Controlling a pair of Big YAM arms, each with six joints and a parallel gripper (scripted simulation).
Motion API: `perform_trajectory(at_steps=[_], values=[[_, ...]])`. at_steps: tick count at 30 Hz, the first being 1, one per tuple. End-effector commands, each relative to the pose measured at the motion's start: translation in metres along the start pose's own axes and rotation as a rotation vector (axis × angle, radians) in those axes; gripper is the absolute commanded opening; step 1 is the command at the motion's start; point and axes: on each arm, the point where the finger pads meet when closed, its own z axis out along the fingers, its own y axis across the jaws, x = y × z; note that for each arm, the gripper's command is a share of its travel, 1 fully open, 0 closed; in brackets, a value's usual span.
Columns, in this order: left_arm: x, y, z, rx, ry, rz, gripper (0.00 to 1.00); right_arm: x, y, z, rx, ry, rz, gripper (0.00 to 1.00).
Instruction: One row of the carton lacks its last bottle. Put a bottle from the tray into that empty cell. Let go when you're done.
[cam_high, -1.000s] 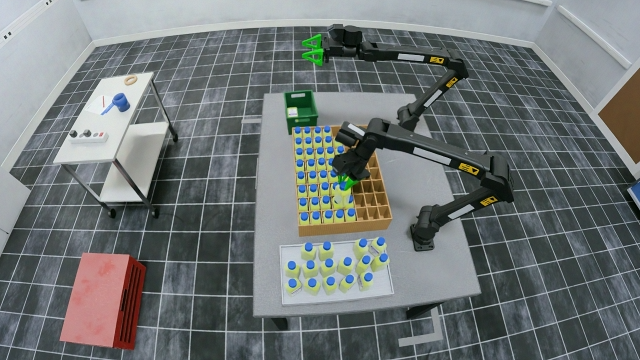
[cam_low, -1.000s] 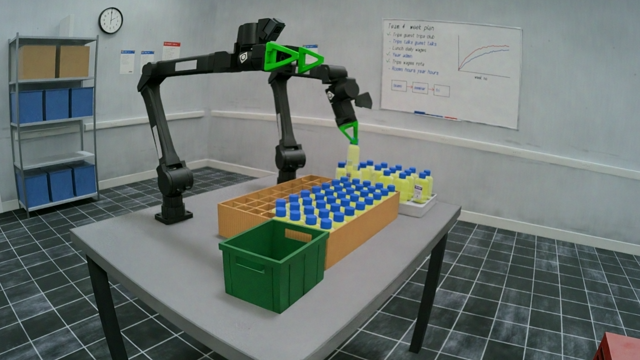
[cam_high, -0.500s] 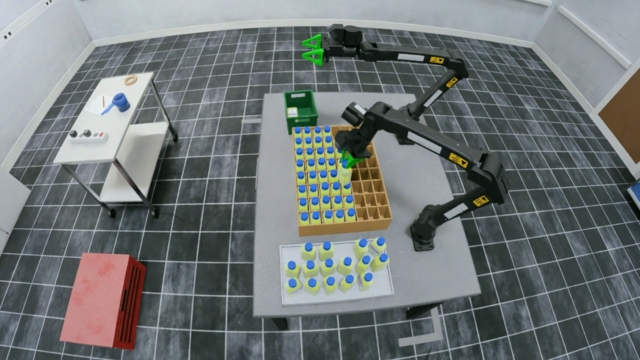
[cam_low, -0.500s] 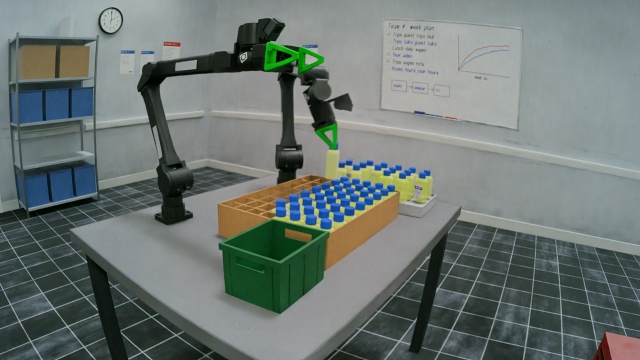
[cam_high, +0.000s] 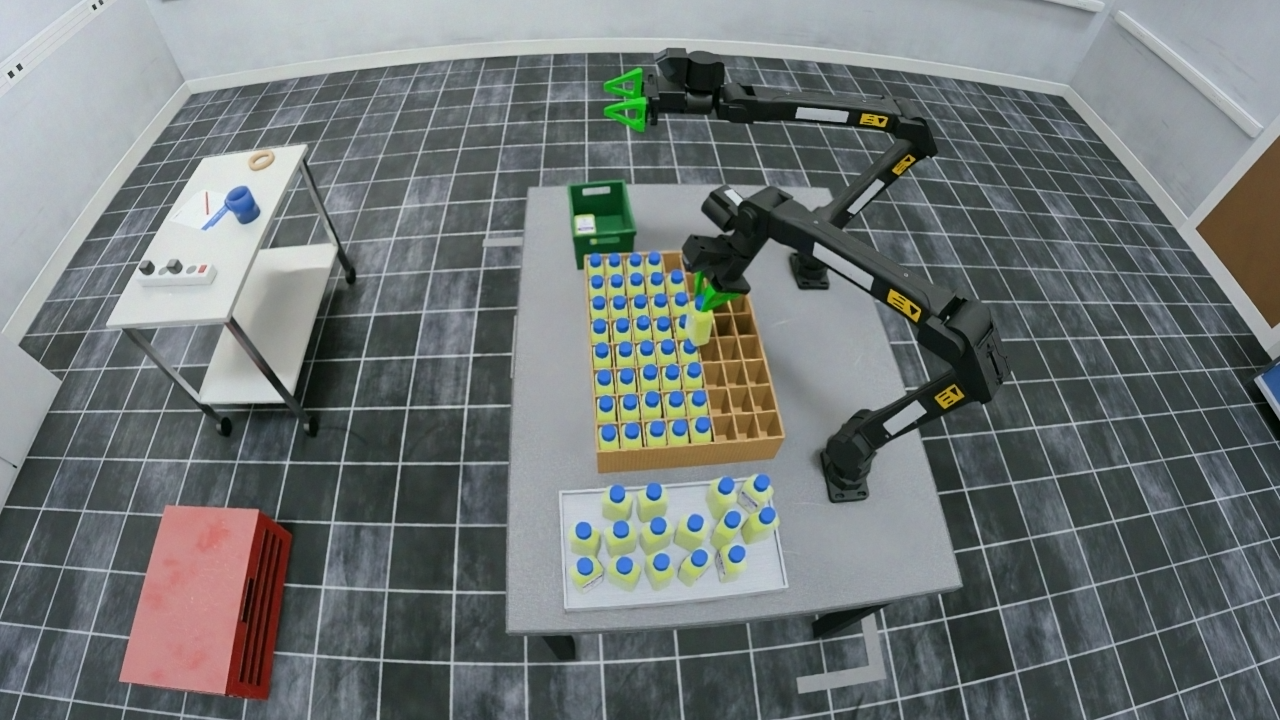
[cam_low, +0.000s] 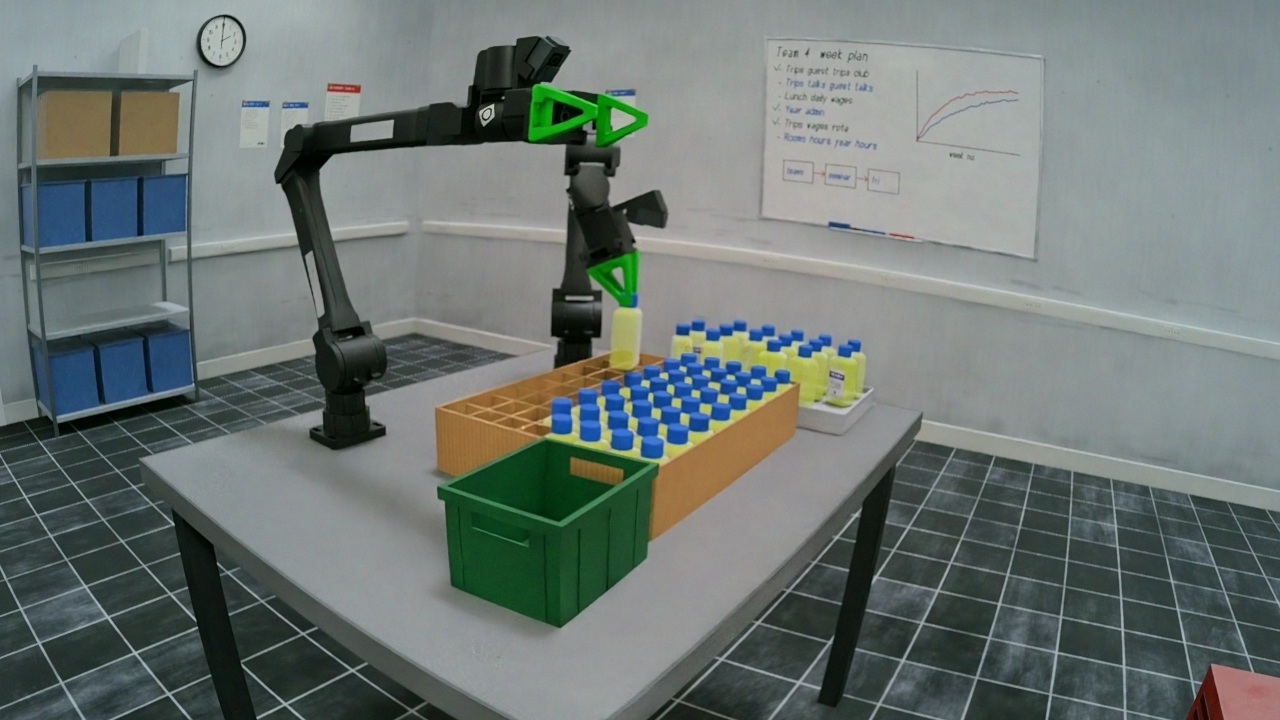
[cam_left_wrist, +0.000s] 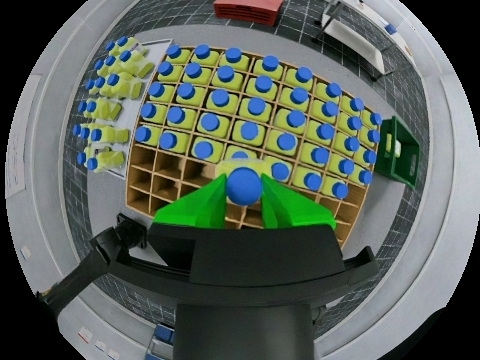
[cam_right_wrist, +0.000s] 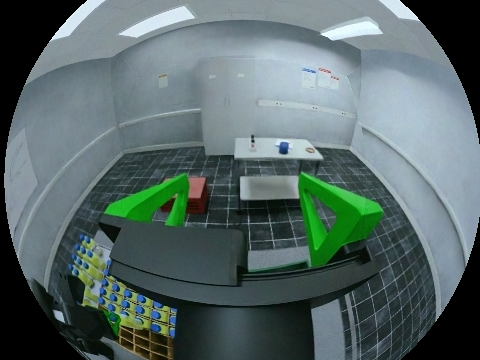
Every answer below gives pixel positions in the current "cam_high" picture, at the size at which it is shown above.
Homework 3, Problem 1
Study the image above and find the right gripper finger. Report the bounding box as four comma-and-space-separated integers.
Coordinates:
604, 68, 643, 99
604, 97, 646, 132

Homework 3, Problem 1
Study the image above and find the white rimmed tray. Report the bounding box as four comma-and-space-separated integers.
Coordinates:
559, 480, 788, 612

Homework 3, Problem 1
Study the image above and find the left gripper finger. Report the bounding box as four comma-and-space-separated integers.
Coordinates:
701, 284, 741, 313
694, 272, 710, 300

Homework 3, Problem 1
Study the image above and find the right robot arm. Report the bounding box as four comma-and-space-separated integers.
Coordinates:
654, 47, 938, 290

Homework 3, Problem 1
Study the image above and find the brown cardboard carton with dividers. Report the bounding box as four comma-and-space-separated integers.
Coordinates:
584, 251, 785, 474

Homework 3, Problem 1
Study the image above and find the green plastic crate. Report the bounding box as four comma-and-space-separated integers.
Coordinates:
567, 181, 637, 270

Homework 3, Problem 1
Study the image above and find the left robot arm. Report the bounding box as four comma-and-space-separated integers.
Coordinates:
682, 184, 1012, 503

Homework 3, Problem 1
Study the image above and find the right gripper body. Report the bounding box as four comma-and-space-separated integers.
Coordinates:
641, 74, 685, 126

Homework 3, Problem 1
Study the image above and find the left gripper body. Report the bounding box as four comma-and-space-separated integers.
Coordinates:
701, 255, 756, 293

